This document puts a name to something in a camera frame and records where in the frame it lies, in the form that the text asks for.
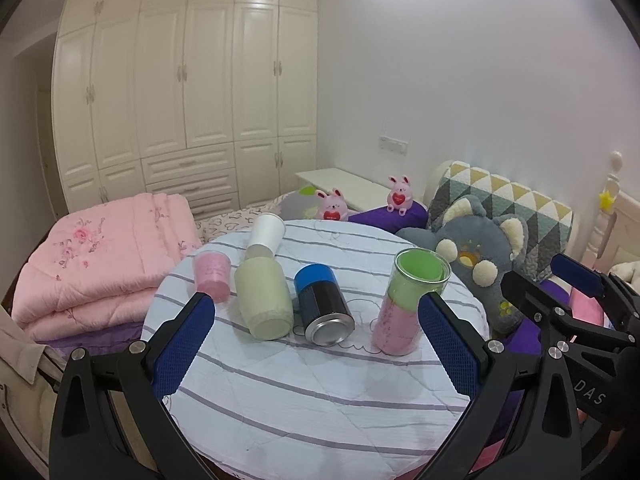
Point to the striped white table cloth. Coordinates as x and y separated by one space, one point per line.
300 400

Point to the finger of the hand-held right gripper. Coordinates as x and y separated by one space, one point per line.
576 269
531 292

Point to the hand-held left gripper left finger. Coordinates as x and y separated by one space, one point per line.
181 347

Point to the small pink cup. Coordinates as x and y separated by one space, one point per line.
213 275

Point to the purple pillow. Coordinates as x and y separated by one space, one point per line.
385 217

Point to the grey bear plush toy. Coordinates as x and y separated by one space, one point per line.
480 245

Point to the pale green cup white lid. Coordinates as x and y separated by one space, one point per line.
262 295

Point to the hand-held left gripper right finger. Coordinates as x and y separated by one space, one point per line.
451 355

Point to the heart print bed sheet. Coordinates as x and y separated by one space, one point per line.
225 222

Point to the pink bunny plush toy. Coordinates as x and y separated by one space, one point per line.
332 206
399 196

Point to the triangle pattern quilted cushion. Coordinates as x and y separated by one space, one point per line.
520 205

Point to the yellow star sticker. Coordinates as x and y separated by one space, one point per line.
606 199

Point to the blue and black metal can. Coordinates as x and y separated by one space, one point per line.
325 305

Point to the beige garment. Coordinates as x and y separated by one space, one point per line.
22 385

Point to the white wall socket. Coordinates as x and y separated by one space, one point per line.
393 144

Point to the pink pillow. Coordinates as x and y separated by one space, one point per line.
586 307

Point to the white bedside cabinet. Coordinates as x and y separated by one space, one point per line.
345 182

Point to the cream white wardrobe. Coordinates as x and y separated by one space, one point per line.
190 85

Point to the grey pillow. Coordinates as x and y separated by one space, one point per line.
297 205

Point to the pink and green tall cup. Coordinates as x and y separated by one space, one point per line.
407 305

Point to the folded pink floral quilt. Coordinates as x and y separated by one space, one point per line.
100 260

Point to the purple blanket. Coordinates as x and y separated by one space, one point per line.
95 340

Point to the cream wooden headboard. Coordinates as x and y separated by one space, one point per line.
620 230

